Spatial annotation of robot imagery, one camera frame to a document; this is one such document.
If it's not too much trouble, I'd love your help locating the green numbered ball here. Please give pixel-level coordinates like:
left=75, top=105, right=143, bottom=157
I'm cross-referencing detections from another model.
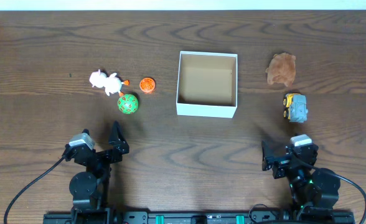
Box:
left=118, top=94, right=139, bottom=114

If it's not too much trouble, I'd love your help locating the yellow grey toy truck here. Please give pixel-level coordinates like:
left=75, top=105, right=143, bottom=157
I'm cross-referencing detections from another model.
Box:
left=283, top=93, right=308, bottom=123

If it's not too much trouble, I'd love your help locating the white toy duck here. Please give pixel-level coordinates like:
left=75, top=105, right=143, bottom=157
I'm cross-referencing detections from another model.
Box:
left=89, top=70, right=130, bottom=96

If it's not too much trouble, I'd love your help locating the orange round toy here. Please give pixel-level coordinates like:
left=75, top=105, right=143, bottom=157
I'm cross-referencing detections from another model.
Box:
left=139, top=77, right=156, bottom=94

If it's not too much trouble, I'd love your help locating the brown plush toy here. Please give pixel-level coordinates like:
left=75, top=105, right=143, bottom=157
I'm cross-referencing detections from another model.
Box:
left=265, top=53, right=296, bottom=87

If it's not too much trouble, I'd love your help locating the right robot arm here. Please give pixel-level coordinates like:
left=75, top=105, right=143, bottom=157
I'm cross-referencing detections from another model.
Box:
left=261, top=135, right=340, bottom=220

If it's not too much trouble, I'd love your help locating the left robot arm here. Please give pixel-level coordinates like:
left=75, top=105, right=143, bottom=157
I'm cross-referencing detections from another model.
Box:
left=62, top=121, right=129, bottom=223

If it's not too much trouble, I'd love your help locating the white cardboard box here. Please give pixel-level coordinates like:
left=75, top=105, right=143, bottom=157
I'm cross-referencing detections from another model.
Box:
left=176, top=51, right=238, bottom=118

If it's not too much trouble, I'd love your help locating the right black cable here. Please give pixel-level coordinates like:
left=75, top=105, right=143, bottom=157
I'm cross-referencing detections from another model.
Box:
left=294, top=155, right=366, bottom=224

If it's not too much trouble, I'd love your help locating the black cable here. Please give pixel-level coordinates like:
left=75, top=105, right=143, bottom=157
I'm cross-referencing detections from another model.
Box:
left=294, top=155, right=366, bottom=224
left=3, top=156, right=68, bottom=224

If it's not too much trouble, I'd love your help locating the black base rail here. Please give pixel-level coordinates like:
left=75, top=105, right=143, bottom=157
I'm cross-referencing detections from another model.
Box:
left=43, top=208, right=355, bottom=224

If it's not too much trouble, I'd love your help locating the left black cable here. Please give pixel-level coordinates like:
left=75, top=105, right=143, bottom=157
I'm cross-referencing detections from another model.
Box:
left=3, top=156, right=68, bottom=224

